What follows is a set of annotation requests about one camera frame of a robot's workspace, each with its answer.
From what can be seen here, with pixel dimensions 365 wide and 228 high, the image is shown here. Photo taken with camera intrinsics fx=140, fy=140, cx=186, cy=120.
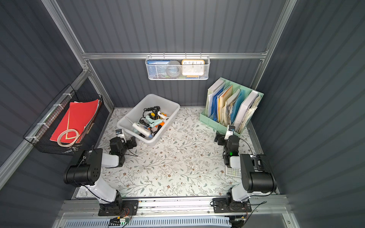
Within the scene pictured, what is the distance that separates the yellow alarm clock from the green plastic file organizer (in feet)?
0.45

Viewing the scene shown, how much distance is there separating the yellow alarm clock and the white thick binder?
1.06 feet

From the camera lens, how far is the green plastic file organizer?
0.90 meters
